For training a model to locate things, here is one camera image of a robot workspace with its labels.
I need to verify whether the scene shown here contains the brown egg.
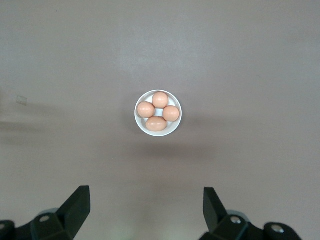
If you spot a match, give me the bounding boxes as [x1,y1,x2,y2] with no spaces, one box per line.
[137,101,156,119]
[162,105,180,123]
[145,115,168,132]
[152,91,169,109]

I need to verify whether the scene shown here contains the white round bowl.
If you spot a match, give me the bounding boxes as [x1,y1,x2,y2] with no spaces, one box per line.
[134,89,183,138]

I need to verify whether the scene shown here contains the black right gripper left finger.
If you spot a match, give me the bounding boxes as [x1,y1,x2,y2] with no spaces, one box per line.
[0,185,91,240]

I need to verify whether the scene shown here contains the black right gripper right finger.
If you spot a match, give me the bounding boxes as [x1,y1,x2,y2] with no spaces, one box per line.
[199,186,302,240]

